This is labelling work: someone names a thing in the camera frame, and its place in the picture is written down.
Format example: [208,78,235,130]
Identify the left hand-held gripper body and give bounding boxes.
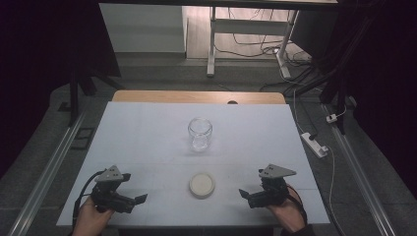
[89,164,137,214]

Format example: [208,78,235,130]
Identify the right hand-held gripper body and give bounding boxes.
[247,163,298,209]

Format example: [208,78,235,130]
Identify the white round jar lid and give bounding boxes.
[189,172,216,200]

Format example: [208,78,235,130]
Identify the clear glass jar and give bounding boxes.
[187,117,213,152]

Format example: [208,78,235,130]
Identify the person's right hand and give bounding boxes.
[267,189,306,234]

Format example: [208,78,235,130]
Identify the person's left hand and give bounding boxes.
[72,197,115,236]

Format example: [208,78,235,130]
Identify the white table cover sheet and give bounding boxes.
[55,100,330,228]

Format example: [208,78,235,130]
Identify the person's dark sleeve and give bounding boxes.
[280,224,317,236]

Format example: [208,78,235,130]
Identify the white power strip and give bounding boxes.
[300,131,329,159]

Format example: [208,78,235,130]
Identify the black metal stand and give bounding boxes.
[284,19,372,136]
[58,63,126,128]

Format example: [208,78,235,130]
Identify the white cabinet panel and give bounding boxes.
[98,3,189,54]

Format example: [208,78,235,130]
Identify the black curtain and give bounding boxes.
[0,0,122,180]
[323,0,417,200]

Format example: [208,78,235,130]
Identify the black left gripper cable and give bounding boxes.
[72,169,106,228]

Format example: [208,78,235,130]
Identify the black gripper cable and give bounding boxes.
[72,169,106,228]
[286,184,310,227]

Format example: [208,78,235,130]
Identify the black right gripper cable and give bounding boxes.
[286,184,310,227]

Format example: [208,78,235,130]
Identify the aluminium floor rail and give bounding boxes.
[322,103,397,236]
[7,110,87,236]

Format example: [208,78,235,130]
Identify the white power cable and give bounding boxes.
[292,88,348,236]

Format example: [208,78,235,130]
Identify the tangled dark floor cables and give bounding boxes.
[214,8,316,94]

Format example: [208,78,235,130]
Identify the white desk frame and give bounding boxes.
[206,6,301,80]

